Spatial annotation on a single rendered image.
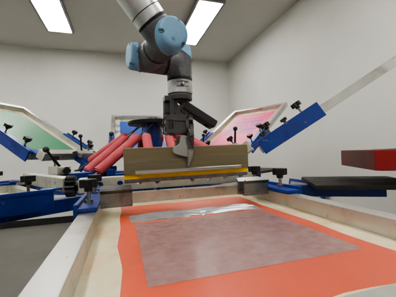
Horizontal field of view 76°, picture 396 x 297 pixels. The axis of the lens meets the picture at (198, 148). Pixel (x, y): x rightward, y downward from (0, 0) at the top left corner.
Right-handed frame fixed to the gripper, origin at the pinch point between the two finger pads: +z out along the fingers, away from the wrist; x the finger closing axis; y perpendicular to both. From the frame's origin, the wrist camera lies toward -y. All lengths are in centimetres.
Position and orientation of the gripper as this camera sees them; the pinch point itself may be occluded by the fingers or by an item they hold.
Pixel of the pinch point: (188, 162)
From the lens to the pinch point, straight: 77.1
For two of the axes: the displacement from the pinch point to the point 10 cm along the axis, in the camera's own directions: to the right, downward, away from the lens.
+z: 0.3, 10.0, -0.2
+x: 2.9, -0.3, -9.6
